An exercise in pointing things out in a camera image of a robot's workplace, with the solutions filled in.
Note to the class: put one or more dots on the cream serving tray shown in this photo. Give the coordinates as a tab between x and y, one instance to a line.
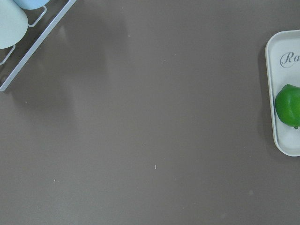
282	54

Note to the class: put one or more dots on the mint green cup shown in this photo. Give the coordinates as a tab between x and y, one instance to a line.
13	23

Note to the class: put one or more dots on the light blue cup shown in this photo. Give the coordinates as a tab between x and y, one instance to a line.
31	4

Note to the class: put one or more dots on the green lime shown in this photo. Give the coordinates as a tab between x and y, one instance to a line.
287	105

